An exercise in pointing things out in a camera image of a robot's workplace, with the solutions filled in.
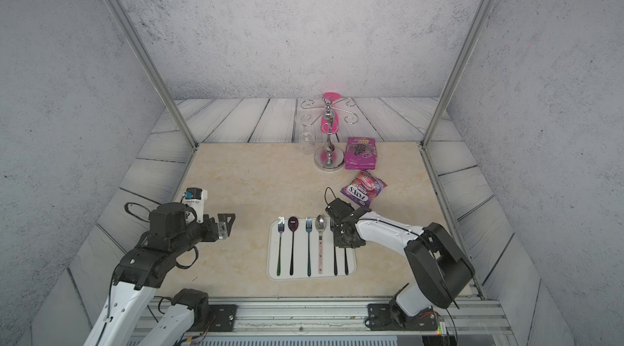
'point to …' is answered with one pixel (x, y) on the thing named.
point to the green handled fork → (281, 226)
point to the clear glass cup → (308, 142)
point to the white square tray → (305, 248)
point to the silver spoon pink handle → (320, 225)
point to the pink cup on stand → (330, 119)
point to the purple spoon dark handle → (346, 266)
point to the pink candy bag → (362, 188)
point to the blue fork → (308, 227)
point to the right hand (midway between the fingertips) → (345, 240)
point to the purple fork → (335, 268)
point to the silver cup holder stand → (328, 157)
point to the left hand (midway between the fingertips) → (225, 216)
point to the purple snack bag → (361, 153)
